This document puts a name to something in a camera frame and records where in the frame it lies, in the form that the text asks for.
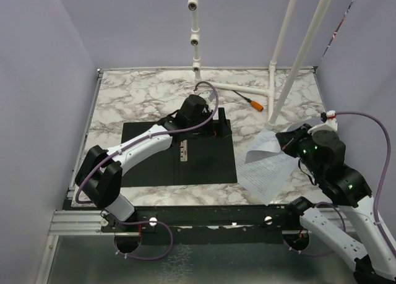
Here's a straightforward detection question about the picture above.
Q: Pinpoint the black mounting rail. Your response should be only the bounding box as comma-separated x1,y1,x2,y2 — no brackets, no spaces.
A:
99,205,302,245

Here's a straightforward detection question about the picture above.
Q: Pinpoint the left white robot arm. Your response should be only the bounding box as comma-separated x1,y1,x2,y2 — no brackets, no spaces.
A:
75,95,236,231

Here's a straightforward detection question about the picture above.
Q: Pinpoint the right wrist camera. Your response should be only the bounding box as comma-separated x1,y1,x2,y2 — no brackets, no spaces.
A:
308,110,338,135

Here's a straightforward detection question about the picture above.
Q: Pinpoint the white pvc pipe frame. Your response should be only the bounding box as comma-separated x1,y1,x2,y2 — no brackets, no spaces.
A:
187,0,332,129

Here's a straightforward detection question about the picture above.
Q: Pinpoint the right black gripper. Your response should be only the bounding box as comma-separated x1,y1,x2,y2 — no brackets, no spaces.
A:
275,122,322,178

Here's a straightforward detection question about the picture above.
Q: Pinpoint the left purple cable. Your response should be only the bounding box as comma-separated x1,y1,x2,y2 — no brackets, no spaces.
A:
74,81,220,260

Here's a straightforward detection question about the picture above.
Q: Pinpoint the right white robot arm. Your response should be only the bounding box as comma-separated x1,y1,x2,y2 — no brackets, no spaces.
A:
275,124,395,283

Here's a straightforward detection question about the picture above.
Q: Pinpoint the orange handled screwdriver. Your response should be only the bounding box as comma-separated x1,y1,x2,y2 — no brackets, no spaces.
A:
233,90,264,112

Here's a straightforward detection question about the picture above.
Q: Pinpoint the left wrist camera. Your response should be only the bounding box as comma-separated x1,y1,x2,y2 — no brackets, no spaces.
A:
201,90,217,105

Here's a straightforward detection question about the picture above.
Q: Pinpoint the aluminium frame rail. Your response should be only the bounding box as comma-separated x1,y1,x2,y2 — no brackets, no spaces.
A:
35,210,102,283

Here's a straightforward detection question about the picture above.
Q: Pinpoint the grey black folder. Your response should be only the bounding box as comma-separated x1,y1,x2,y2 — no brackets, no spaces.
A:
121,134,237,188

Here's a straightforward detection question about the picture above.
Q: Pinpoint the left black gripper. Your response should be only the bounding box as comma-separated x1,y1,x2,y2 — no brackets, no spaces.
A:
189,108,232,137

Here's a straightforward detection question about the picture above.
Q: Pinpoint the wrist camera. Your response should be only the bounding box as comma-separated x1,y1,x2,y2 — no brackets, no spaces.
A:
308,110,338,135
201,90,217,105

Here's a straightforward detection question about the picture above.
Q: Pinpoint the printed paper sheet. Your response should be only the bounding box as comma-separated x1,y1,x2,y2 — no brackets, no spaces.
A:
236,153,299,205
245,129,281,163

